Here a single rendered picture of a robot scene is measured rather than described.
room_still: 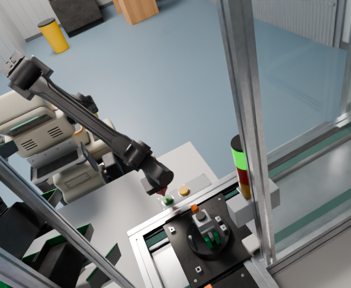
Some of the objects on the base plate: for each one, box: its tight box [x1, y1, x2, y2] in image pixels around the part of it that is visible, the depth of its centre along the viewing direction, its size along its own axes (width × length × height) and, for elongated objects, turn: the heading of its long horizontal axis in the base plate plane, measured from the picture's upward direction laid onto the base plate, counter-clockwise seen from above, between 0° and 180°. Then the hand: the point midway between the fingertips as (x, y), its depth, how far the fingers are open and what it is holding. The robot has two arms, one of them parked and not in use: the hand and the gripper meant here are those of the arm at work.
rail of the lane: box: [127, 171, 239, 244], centre depth 107 cm, size 6×89×11 cm, turn 130°
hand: (162, 194), depth 104 cm, fingers closed
